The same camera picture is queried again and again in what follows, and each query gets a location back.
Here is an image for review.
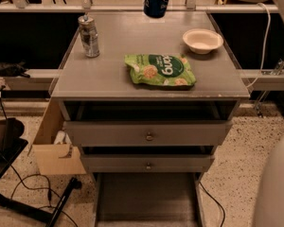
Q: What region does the green chip bag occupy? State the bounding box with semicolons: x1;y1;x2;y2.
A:
124;54;196;87

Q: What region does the black stand base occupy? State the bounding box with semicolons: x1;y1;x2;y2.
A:
0;116;83;227

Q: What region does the cardboard box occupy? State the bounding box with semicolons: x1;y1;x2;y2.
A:
32;100;86;175

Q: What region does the grey metal railing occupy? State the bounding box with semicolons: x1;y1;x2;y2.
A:
0;0;284;92

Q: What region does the black cable right of drawer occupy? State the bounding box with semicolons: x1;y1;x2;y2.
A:
198;181;226;227

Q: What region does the grey drawer cabinet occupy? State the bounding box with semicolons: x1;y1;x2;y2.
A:
48;10;251;227

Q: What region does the silver energy drink can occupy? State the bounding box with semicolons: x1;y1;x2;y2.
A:
78;14;99;58

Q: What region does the grey top drawer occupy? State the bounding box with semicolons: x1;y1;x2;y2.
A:
64;121;232;147

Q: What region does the white paper bowl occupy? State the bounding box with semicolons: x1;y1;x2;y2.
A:
183;28;223;55

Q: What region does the black floor cable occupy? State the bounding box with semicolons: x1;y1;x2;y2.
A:
3;164;80;227

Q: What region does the blue pepsi can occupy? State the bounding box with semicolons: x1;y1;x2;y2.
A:
144;0;169;18

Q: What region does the grey drawer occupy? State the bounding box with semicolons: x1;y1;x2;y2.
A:
64;121;232;147
80;154;214;173
92;173;205;227

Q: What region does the grey bottom drawer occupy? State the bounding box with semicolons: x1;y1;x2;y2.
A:
92;173;205;227

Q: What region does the grey middle drawer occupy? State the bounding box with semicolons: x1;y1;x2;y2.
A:
80;154;214;173

